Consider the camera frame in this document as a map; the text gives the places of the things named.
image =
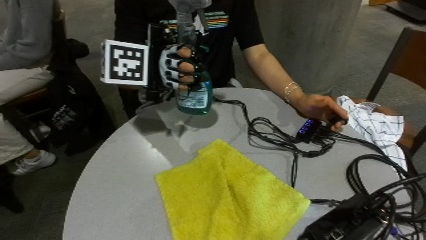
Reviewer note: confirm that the black hub with blue lights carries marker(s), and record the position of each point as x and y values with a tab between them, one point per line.
307	129

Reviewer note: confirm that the yellow microfibre cloth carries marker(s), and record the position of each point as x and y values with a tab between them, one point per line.
226	193

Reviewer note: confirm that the white checked cloth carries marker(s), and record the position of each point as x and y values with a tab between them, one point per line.
376	128

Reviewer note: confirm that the wooden chair with dark frame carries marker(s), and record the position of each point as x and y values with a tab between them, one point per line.
406	63

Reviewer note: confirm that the the person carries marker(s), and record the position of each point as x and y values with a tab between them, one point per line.
230	40

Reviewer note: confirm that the teal spray bottle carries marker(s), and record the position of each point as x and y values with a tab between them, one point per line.
194	98

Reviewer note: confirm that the white marker cube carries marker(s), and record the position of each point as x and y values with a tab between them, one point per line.
125	63

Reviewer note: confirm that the black electronic box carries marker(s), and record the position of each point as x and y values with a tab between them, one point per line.
350	220

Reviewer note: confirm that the grey concrete pillar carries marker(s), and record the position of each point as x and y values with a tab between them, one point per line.
306	40

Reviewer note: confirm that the black bag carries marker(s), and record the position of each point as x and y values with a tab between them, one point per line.
77	100

